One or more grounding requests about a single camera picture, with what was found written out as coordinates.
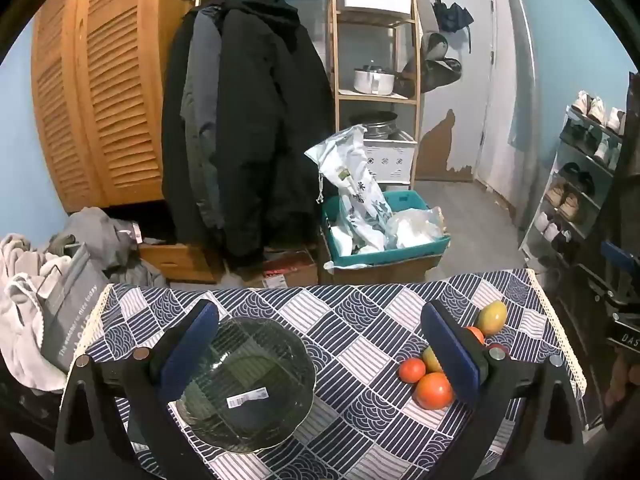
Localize person's right hand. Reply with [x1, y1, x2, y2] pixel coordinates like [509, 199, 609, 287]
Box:
[603, 357, 633, 428]

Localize black hooded coat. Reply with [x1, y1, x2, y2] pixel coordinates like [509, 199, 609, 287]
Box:
[215, 0, 335, 273]

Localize white lattice basket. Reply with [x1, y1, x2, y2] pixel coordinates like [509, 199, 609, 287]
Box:
[362, 130, 418, 186]

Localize wooden drawer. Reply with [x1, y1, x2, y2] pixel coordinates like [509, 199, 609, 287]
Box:
[137, 242, 223, 285]

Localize teal plastic bin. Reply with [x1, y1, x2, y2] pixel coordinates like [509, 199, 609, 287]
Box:
[321, 190, 451, 268]

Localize rows of shoes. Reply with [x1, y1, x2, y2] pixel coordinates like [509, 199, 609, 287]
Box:
[535, 90, 628, 261]

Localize grey tote bag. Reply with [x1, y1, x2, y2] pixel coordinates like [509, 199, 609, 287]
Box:
[40, 247, 108, 373]

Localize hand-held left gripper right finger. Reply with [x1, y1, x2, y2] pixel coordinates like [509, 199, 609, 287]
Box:
[421, 301, 586, 480]

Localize yellow-green pear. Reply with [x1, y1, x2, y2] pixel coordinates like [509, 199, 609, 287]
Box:
[477, 300, 507, 336]
[421, 346, 443, 374]

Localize metal shoe rack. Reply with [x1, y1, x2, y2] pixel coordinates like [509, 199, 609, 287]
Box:
[520, 90, 631, 271]

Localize plain cardboard box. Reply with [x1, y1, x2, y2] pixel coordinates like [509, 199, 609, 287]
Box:
[318, 225, 443, 286]

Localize cardboard box with red packs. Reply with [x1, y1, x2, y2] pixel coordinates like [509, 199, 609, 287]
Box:
[252, 247, 319, 289]

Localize grey jacket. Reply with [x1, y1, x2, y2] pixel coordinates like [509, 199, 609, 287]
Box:
[181, 5, 226, 231]

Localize navy white patterned tablecloth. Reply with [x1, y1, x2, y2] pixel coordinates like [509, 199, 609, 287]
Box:
[75, 268, 587, 480]

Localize wooden shelf unit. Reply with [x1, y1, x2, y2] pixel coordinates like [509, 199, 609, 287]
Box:
[327, 0, 423, 186]

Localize grey cap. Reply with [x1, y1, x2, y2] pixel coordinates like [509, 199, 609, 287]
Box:
[425, 32, 449, 61]

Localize printed white plastic bag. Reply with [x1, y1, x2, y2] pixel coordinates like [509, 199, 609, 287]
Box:
[305, 125, 393, 256]

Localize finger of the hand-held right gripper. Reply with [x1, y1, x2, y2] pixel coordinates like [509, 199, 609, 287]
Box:
[590, 241, 640, 311]

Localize wooden louvered wardrobe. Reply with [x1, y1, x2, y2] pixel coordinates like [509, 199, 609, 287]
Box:
[31, 0, 201, 213]

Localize metal pot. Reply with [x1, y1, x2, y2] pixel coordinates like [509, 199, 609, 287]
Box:
[350, 111, 401, 138]

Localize ribbed glass bowl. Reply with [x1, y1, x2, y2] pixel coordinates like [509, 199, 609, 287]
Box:
[176, 316, 317, 453]

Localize silver duct pipe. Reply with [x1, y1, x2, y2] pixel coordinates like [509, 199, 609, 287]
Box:
[500, 0, 543, 231]

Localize white door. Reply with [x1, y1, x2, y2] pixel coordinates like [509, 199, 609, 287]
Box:
[422, 0, 496, 183]

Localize clear plastic bag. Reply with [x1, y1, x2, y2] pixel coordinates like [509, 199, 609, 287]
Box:
[385, 207, 446, 250]

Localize large orange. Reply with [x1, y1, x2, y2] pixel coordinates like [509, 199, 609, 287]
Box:
[414, 372, 456, 411]

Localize white pot with lid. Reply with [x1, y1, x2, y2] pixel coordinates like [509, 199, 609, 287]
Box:
[354, 62, 396, 96]

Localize medium orange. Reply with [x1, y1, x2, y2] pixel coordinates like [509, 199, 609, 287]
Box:
[398, 358, 427, 385]

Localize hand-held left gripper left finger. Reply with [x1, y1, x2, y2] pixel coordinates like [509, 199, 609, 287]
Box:
[54, 299, 221, 480]

